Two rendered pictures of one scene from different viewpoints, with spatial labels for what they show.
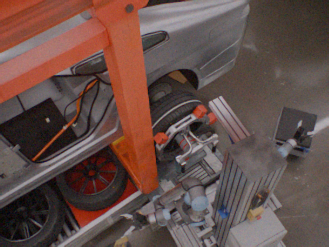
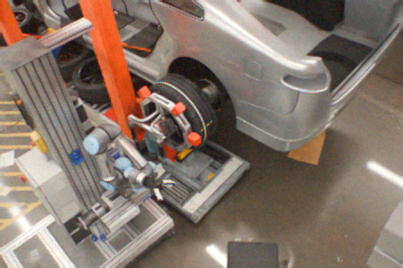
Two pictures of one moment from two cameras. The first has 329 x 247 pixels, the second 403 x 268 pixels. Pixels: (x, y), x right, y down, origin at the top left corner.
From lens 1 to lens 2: 321 cm
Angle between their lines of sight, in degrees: 45
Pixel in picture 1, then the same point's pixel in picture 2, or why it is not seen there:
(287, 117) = (261, 249)
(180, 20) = (221, 15)
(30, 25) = not seen: outside the picture
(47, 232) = (85, 87)
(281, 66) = (367, 253)
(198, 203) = not seen: hidden behind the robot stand
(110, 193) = not seen: hidden behind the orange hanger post
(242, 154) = (22, 44)
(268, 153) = (22, 58)
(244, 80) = (323, 215)
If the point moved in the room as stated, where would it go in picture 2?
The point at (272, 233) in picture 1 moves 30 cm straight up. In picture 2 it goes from (33, 176) to (14, 146)
